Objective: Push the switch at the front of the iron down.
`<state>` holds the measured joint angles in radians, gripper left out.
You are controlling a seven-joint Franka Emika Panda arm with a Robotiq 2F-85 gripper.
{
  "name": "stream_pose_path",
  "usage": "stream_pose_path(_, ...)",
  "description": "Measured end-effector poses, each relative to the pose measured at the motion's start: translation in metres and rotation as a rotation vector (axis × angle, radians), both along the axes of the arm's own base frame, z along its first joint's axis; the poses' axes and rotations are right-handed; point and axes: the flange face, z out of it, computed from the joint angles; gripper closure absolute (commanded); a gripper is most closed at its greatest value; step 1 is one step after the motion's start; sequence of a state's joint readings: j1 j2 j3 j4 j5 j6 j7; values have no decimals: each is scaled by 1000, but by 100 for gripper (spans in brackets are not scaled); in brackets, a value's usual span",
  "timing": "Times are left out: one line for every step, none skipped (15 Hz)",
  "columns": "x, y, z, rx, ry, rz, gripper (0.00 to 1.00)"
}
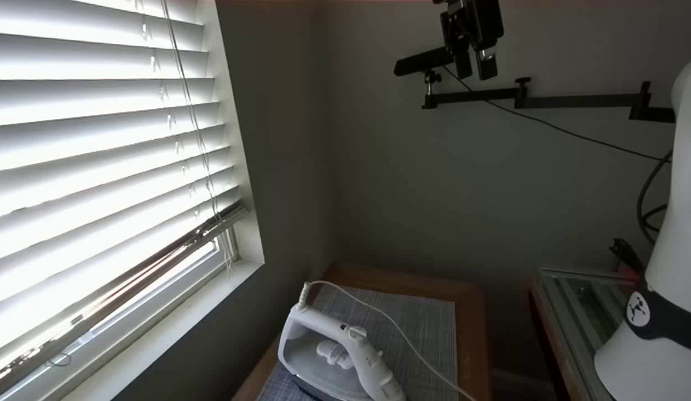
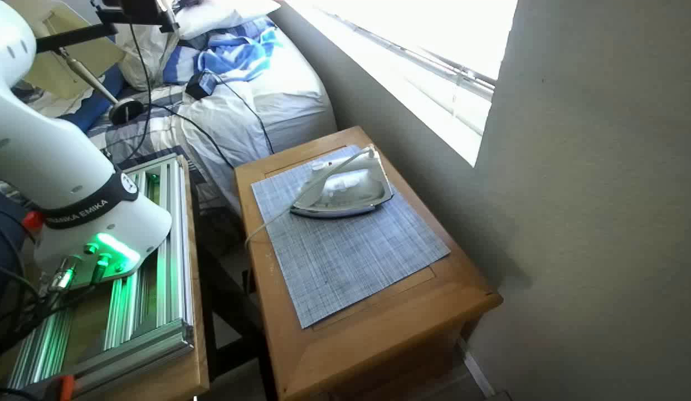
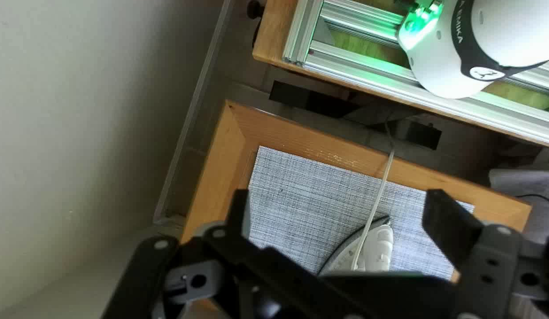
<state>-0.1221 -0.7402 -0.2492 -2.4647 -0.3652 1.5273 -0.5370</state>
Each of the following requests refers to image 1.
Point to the white window blinds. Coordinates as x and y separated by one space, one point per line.
116 161

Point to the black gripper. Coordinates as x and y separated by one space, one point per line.
477 24

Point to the white clothes iron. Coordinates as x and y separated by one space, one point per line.
336 360

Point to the grey checked ironing mat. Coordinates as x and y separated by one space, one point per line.
416 338

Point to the wooden side table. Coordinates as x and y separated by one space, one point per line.
474 368

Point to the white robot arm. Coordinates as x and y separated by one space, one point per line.
650 354

